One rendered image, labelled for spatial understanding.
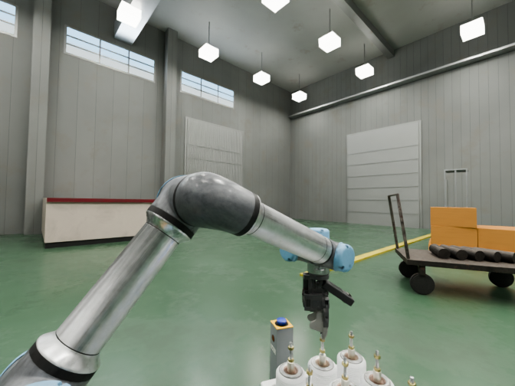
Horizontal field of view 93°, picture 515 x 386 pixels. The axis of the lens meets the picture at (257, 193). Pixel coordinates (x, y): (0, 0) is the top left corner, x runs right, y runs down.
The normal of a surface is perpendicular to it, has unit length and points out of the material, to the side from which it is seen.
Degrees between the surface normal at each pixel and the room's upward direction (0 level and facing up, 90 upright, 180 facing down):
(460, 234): 90
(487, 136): 90
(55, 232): 90
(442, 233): 90
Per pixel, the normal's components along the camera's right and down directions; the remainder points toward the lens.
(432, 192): -0.74, -0.04
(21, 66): 0.68, -0.02
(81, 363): 0.88, -0.44
